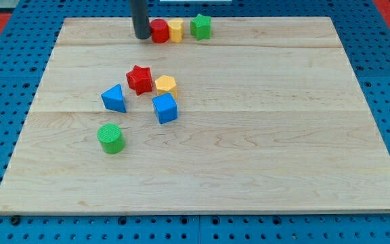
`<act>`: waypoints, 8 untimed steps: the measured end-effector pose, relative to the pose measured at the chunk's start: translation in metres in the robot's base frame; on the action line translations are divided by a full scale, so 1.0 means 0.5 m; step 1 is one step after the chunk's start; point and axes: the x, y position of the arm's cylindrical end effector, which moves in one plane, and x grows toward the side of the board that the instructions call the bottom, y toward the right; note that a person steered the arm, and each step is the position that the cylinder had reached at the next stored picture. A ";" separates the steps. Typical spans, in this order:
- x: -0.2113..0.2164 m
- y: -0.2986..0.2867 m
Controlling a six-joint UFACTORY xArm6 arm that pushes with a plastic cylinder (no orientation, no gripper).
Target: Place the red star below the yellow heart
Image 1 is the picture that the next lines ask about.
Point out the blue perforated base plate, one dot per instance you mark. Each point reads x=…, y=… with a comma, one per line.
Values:
x=25, y=47

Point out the yellow hexagon block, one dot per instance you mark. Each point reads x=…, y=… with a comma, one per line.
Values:
x=166, y=84

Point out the blue triangle block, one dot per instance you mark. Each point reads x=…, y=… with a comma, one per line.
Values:
x=113, y=99

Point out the blue cube block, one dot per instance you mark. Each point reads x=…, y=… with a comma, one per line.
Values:
x=165, y=108

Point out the red cylinder block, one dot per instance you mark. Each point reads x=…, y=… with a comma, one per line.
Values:
x=159, y=31

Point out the red star block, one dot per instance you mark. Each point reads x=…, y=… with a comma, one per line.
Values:
x=140, y=79

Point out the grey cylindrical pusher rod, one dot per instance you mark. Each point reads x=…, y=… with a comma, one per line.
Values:
x=140, y=18

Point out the light wooden board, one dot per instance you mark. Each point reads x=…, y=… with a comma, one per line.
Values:
x=271, y=120

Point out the yellow heart block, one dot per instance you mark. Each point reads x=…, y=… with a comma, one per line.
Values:
x=176, y=29

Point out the green star block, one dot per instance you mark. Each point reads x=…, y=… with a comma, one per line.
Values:
x=200, y=27

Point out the green cylinder block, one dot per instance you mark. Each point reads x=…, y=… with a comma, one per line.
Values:
x=111, y=138

